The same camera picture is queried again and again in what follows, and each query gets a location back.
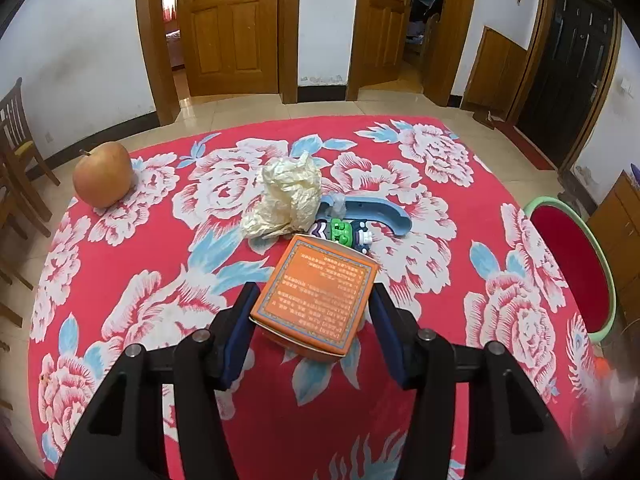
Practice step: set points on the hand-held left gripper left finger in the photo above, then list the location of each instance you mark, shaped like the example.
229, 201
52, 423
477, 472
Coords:
240, 340

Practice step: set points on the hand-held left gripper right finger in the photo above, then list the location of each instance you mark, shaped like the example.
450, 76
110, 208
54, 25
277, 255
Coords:
395, 345

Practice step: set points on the orange cardboard box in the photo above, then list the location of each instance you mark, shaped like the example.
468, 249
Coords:
315, 290

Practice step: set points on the translucent trash bag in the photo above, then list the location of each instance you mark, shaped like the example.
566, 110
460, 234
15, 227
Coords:
615, 410

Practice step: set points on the red floral tablecloth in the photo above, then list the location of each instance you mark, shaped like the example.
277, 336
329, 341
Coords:
175, 310

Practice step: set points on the green white toy figure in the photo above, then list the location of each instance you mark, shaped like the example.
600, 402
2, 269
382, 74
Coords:
342, 230

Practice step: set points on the blue plastic toy piece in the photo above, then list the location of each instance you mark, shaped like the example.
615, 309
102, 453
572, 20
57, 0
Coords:
385, 210

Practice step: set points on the cream crumpled paper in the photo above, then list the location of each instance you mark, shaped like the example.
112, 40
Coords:
290, 190

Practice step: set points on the red stool green rim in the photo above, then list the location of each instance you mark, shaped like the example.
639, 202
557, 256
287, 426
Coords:
570, 260

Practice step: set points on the orange round item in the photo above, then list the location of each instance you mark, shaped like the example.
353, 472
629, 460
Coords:
602, 367

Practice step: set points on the red apple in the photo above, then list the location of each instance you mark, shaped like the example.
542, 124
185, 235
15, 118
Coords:
102, 175

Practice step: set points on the dark brown floor object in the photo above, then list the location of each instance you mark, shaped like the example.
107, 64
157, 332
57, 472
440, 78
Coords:
577, 192

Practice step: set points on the small brown floor object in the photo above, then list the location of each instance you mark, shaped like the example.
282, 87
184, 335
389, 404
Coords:
487, 119

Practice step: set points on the wooden cabinet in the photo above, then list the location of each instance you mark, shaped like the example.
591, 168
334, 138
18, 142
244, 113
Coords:
620, 240

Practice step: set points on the pink bed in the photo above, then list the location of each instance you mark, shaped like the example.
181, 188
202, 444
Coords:
175, 50

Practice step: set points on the light wooden panel door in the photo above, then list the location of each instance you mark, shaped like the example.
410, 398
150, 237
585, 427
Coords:
230, 25
382, 20

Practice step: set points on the dark entrance door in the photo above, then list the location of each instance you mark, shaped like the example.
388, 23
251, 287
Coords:
565, 75

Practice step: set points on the wooden wall panel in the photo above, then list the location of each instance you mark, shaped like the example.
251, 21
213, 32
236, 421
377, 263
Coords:
495, 70

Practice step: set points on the white wall switch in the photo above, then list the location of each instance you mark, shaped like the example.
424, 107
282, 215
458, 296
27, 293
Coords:
625, 83

